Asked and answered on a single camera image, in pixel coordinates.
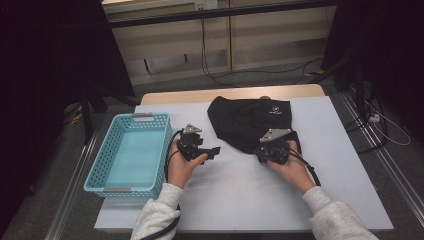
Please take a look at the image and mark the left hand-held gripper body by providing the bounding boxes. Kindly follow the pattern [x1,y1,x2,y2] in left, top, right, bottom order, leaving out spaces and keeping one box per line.
[178,123,209,163]

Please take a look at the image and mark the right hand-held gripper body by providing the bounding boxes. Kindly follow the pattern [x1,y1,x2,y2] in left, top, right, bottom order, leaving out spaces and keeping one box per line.
[254,128,293,165]

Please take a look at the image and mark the black shorts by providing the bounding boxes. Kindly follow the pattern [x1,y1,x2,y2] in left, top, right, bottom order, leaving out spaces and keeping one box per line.
[207,95,303,155]

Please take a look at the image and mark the light blue plastic basket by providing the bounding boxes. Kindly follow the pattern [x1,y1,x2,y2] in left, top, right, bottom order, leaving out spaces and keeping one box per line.
[83,112,173,201]

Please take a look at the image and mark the person's right hand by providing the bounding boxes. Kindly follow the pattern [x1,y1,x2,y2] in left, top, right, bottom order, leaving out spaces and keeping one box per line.
[268,139,316,195]

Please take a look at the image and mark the person's left hand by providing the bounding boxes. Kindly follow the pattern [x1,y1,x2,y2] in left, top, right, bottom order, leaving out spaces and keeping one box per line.
[167,139,208,190]

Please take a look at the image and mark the wooden table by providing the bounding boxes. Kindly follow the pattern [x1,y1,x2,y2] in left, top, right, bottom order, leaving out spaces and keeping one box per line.
[139,83,326,106]

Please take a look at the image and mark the white table cover sheet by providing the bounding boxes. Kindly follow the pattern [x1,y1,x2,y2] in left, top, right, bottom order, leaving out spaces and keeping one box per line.
[94,95,395,233]

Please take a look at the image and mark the black upright stand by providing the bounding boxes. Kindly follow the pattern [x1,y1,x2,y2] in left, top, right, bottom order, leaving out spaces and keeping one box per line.
[313,53,368,124]

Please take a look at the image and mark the black tripod stand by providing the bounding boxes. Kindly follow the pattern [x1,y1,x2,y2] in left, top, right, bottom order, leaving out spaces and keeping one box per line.
[79,84,141,146]

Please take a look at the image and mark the black horizontal bar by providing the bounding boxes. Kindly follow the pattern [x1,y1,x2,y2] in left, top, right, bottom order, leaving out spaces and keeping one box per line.
[108,0,338,29]

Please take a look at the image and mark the narrow black curtain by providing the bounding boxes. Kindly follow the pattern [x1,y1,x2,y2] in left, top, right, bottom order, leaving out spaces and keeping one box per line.
[321,0,424,138]

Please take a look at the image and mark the large black curtain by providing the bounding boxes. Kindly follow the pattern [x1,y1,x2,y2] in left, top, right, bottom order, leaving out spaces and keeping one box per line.
[0,0,136,231]

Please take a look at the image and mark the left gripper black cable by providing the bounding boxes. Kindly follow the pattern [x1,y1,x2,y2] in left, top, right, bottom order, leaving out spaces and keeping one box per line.
[141,129,185,240]

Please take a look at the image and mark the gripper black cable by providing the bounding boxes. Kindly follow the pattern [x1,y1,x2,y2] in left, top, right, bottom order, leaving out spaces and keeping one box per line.
[141,129,185,240]
[289,149,322,187]

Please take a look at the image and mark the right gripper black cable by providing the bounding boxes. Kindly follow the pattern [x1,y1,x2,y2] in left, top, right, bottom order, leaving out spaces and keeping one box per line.
[289,149,322,187]

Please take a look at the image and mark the black floor cable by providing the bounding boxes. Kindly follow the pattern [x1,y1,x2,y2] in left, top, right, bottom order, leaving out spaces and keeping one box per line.
[209,57,324,84]

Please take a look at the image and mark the black hanging cable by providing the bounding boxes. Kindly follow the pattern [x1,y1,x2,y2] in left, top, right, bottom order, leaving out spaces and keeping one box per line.
[199,18,241,88]

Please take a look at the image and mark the metal floor rail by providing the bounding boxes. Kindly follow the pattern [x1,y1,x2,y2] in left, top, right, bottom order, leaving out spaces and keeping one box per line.
[43,129,101,240]
[339,91,424,218]

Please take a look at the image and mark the black cable bundle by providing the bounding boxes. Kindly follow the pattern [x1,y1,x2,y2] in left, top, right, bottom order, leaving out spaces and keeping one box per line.
[344,96,389,154]

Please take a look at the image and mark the yellow cable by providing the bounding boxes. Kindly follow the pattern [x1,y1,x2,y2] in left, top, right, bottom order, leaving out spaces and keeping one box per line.
[64,104,84,126]

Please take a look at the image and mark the white cable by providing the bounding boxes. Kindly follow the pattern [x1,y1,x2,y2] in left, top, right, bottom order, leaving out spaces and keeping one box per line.
[364,99,412,147]

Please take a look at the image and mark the white wall outlet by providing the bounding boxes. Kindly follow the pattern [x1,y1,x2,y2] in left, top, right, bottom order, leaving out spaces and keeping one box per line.
[194,0,218,10]

